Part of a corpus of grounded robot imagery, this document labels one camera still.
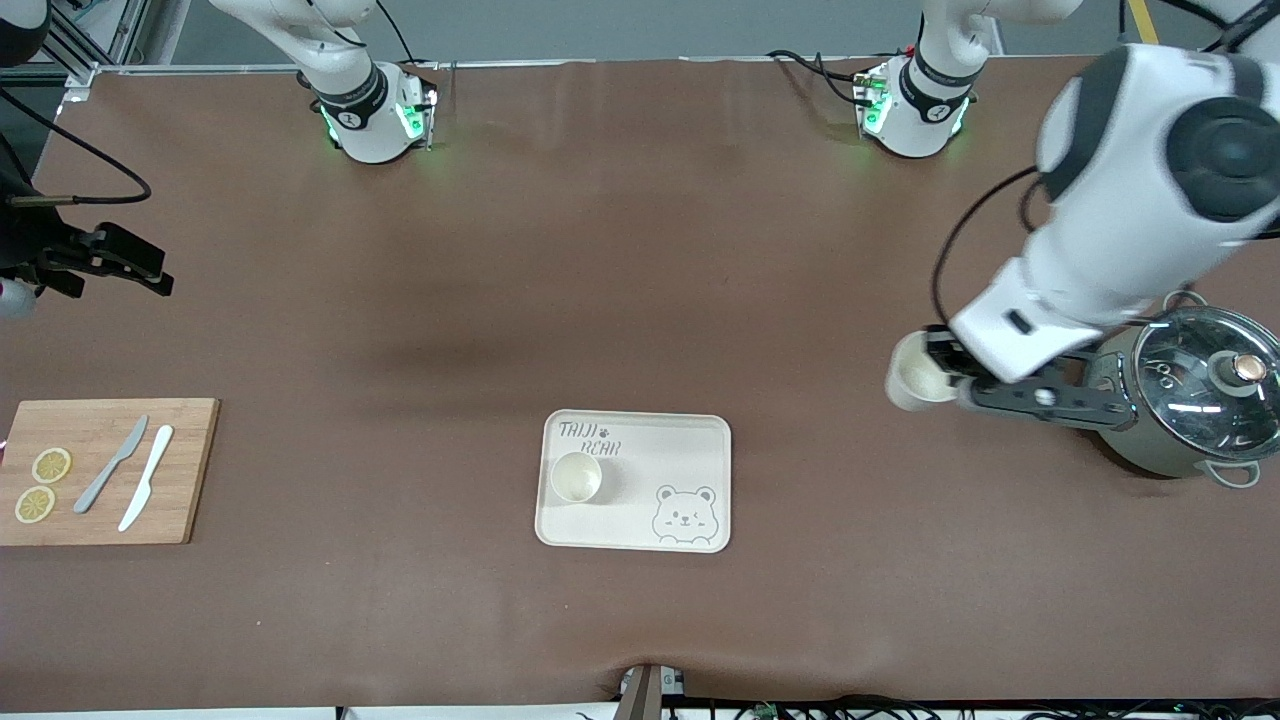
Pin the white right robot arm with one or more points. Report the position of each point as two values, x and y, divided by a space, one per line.
365 140

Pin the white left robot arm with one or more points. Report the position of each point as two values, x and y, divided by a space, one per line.
1120 200

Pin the grey electric cooking pot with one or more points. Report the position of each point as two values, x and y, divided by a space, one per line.
1150 450

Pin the glass pot lid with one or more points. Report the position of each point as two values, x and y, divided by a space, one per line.
1190 400

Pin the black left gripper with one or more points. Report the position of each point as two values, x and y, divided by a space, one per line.
941 347

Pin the white IKEA cup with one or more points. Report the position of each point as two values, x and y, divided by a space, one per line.
915 385
576 480

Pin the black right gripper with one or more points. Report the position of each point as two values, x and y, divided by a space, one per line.
22 238

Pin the brown table mat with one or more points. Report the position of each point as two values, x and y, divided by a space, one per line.
640 250

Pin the cream bear print tray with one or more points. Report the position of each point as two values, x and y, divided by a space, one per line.
630 520

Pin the grey metal table bracket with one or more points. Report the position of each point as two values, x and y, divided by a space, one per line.
640 695

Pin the white plastic knife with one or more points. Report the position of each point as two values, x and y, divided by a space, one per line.
147 478

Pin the bamboo cutting board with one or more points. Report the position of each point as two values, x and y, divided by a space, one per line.
190 500

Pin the yellow lemon slice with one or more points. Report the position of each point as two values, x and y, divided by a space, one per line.
35 505
51 465

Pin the grey plastic knife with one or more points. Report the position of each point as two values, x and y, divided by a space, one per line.
112 463

